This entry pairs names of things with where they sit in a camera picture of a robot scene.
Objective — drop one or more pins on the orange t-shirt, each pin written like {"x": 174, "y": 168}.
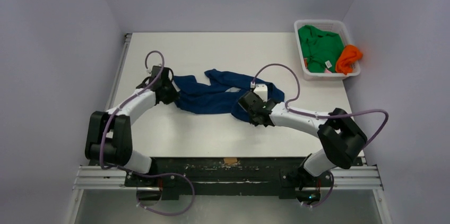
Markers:
{"x": 348, "y": 57}

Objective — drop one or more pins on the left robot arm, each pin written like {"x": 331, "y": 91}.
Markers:
{"x": 109, "y": 137}

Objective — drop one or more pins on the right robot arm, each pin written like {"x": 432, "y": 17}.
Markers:
{"x": 341, "y": 138}

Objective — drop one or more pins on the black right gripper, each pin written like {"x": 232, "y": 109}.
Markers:
{"x": 247, "y": 105}

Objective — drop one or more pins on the blue t-shirt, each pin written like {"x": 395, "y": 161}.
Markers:
{"x": 219, "y": 97}

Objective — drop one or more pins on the brown tape piece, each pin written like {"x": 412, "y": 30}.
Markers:
{"x": 229, "y": 161}

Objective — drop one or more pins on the aluminium frame rail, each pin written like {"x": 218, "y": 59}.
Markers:
{"x": 93, "y": 177}

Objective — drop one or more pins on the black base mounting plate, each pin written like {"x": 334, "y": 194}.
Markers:
{"x": 280, "y": 177}

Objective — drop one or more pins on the white plastic basket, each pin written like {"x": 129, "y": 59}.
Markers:
{"x": 331, "y": 26}

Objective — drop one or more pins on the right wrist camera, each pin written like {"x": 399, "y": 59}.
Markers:
{"x": 260, "y": 89}

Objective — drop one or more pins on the green t-shirt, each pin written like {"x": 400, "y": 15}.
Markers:
{"x": 321, "y": 49}

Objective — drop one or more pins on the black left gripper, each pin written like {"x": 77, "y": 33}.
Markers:
{"x": 173, "y": 96}

